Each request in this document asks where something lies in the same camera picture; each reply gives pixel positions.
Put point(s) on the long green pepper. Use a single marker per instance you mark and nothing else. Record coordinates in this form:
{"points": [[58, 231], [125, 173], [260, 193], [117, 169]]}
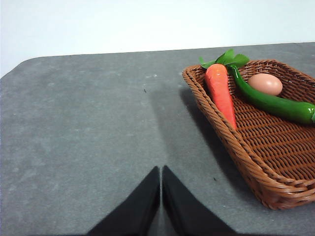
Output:
{"points": [[270, 103]]}

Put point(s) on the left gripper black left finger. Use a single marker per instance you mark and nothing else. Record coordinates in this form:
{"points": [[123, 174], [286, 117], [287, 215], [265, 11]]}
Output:
{"points": [[137, 214]]}

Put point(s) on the orange carrot with green leaves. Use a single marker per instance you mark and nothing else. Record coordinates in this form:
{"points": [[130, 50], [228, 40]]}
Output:
{"points": [[220, 93]]}

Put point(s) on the brown egg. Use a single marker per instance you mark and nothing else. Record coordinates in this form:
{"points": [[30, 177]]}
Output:
{"points": [[265, 84]]}

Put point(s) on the brown wicker basket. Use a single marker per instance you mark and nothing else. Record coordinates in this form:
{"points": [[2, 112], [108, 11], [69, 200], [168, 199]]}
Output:
{"points": [[270, 152]]}

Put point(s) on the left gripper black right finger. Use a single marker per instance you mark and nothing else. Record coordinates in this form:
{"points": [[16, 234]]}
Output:
{"points": [[187, 214]]}

